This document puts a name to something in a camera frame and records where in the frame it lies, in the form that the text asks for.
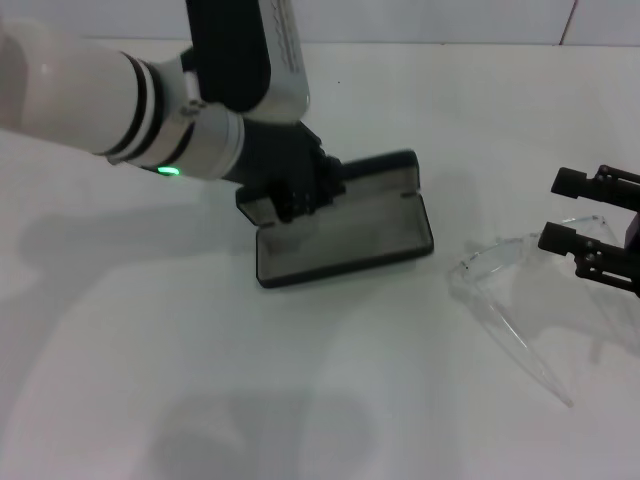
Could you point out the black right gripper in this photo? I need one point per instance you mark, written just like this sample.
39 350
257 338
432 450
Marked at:
632 230

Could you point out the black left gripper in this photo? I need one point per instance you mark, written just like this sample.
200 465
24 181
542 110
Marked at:
280 155

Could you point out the black glasses case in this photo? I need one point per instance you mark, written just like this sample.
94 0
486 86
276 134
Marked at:
360 235

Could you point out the clear frame glasses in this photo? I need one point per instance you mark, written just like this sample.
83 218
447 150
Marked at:
487 265

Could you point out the left wrist camera housing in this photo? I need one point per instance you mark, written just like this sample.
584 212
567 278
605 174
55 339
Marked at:
235 55

